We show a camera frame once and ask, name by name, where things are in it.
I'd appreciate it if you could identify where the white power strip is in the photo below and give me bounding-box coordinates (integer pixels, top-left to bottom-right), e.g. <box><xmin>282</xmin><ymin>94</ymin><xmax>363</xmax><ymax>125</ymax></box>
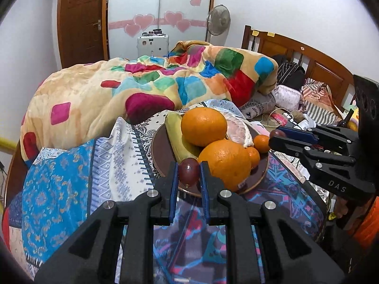
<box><xmin>278</xmin><ymin>111</ymin><xmax>315</xmax><ymax>131</ymax></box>

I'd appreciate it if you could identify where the colourful patchwork blanket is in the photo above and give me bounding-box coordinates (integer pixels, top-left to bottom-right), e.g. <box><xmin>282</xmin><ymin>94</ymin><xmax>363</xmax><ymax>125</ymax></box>
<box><xmin>20</xmin><ymin>41</ymin><xmax>279</xmax><ymax>166</ymax></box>

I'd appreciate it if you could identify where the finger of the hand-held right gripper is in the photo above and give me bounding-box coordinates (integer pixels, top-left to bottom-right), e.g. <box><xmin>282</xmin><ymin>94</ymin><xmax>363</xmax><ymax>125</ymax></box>
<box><xmin>278</xmin><ymin>125</ymin><xmax>360</xmax><ymax>155</ymax></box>
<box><xmin>268</xmin><ymin>134</ymin><xmax>356</xmax><ymax>167</ymax></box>

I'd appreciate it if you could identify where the black bag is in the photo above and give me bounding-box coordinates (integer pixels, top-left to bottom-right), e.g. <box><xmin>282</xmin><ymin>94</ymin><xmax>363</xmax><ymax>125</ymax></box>
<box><xmin>271</xmin><ymin>54</ymin><xmax>306</xmax><ymax>91</ymax></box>

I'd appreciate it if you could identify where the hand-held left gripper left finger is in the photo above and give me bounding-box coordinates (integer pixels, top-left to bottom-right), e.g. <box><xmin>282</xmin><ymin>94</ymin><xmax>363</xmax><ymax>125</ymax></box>
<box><xmin>34</xmin><ymin>160</ymin><xmax>180</xmax><ymax>284</ymax></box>

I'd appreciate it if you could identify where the person's right hand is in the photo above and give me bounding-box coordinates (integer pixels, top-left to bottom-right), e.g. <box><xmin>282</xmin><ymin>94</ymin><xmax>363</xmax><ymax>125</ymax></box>
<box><xmin>334</xmin><ymin>197</ymin><xmax>350</xmax><ymax>223</ymax></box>

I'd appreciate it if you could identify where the brown wooden door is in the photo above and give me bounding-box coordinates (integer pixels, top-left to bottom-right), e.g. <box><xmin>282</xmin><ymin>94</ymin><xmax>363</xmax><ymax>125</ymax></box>
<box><xmin>57</xmin><ymin>0</ymin><xmax>108</xmax><ymax>68</ymax></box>

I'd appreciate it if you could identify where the large orange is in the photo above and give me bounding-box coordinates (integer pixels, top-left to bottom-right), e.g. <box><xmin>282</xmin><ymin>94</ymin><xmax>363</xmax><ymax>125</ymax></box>
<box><xmin>180</xmin><ymin>107</ymin><xmax>228</xmax><ymax>147</ymax></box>
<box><xmin>197</xmin><ymin>140</ymin><xmax>252</xmax><ymax>193</ymax></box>

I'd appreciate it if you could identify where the person's right forearm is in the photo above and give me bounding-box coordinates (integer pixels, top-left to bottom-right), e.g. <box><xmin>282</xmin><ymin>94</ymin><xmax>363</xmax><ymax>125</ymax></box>
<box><xmin>354</xmin><ymin>195</ymin><xmax>379</xmax><ymax>247</ymax></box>

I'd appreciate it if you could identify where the pink white padded bag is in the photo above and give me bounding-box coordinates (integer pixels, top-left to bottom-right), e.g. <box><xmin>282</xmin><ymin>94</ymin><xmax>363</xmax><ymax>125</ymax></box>
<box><xmin>274</xmin><ymin>85</ymin><xmax>302</xmax><ymax>111</ymax></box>

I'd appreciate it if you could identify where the grey patterned pillow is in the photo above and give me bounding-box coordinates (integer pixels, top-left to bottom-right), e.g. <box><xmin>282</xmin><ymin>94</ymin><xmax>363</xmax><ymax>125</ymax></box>
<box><xmin>238</xmin><ymin>92</ymin><xmax>277</xmax><ymax>120</ymax></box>

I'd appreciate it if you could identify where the yellow banana piece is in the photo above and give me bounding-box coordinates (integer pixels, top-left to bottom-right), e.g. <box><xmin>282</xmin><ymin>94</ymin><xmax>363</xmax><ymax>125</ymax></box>
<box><xmin>165</xmin><ymin>112</ymin><xmax>202</xmax><ymax>164</ymax></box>

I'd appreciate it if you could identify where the patterned blue bed sheet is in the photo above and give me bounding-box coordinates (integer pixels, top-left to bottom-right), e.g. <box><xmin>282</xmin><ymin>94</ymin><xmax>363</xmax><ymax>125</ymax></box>
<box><xmin>1</xmin><ymin>99</ymin><xmax>326</xmax><ymax>281</ymax></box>

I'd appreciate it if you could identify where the peeled pomelo segment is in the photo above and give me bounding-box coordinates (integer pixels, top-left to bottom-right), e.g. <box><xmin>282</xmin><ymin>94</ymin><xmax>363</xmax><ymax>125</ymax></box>
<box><xmin>221</xmin><ymin>111</ymin><xmax>256</xmax><ymax>149</ymax></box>

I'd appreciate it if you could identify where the wooden bed headboard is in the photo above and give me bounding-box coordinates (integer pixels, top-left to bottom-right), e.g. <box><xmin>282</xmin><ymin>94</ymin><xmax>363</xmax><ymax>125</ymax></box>
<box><xmin>241</xmin><ymin>25</ymin><xmax>360</xmax><ymax>110</ymax></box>

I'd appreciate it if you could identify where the wooden wardrobe with glass doors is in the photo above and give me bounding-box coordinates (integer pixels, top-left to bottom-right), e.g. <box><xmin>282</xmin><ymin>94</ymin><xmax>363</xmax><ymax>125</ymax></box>
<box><xmin>102</xmin><ymin>0</ymin><xmax>218</xmax><ymax>60</ymax></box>

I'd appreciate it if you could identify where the dark glass bottle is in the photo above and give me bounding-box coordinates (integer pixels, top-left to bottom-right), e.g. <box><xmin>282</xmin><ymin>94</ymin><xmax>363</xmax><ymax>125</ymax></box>
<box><xmin>339</xmin><ymin>109</ymin><xmax>356</xmax><ymax>131</ymax></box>

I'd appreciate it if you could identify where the brown round plate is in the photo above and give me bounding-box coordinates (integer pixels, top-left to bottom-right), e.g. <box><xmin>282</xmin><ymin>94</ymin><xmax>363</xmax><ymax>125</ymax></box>
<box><xmin>151</xmin><ymin>118</ymin><xmax>270</xmax><ymax>197</ymax></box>

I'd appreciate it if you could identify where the standing electric fan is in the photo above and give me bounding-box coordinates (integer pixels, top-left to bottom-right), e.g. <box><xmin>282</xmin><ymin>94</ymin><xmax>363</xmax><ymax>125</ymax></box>
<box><xmin>206</xmin><ymin>5</ymin><xmax>231</xmax><ymax>43</ymax></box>

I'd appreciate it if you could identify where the small tangerine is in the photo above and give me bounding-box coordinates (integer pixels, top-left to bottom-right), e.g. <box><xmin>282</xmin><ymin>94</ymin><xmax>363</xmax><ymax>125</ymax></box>
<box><xmin>253</xmin><ymin>134</ymin><xmax>271</xmax><ymax>154</ymax></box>
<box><xmin>246</xmin><ymin>146</ymin><xmax>261</xmax><ymax>170</ymax></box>

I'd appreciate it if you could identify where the white hard case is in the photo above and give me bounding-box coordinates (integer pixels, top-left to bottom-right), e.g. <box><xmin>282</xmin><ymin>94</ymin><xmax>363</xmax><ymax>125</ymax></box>
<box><xmin>137</xmin><ymin>34</ymin><xmax>170</xmax><ymax>57</ymax></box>

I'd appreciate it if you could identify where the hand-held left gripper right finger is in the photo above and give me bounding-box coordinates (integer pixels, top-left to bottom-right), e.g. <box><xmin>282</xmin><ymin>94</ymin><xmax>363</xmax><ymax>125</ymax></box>
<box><xmin>200</xmin><ymin>160</ymin><xmax>346</xmax><ymax>284</ymax></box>

